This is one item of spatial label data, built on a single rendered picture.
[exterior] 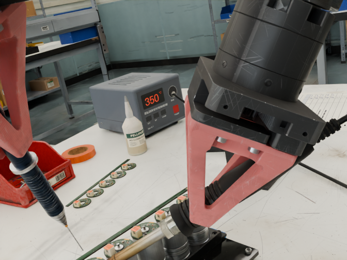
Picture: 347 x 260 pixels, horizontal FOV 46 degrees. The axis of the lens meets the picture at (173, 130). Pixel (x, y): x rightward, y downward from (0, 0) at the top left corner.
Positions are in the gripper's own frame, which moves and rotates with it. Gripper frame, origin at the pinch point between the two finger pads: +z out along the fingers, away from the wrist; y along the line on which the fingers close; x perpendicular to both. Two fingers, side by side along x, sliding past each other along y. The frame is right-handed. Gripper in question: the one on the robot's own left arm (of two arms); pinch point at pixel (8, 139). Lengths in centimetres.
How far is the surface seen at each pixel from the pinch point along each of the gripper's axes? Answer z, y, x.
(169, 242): 17.4, -3.5, -5.4
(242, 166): 8.0, -11.4, -4.8
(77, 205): 25.6, 13.4, -17.1
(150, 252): 16.0, -2.6, -3.5
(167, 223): 10.4, -5.9, -2.1
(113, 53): 263, 245, -525
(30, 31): 85, 155, -226
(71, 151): 31, 24, -35
